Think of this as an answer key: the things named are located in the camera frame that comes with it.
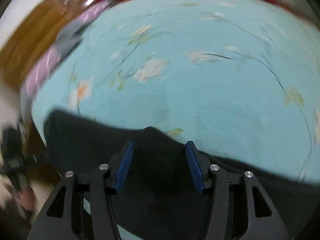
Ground black pants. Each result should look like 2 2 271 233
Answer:
44 111 319 239

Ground brown wooden headboard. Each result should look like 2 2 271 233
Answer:
1 0 97 90

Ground light blue floral bedsheet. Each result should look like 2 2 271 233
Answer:
30 0 319 185

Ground pink striped pillow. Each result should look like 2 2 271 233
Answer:
20 0 115 106

